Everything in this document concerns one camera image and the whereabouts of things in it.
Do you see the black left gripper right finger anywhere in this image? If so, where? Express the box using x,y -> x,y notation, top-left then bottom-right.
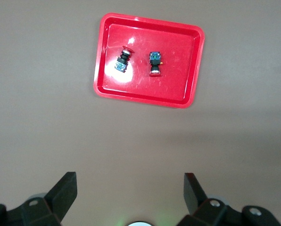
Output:
178,173 -> 227,226

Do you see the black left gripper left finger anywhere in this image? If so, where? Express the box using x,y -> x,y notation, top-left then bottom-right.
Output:
20,172 -> 78,226

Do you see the red push button switch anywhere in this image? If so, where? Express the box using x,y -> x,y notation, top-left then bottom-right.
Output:
148,51 -> 164,78
114,46 -> 135,73

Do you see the brown table mat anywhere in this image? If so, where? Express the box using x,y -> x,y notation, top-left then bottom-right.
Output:
0,0 -> 281,226

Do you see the red plastic tray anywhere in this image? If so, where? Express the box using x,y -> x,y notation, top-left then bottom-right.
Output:
93,12 -> 206,109

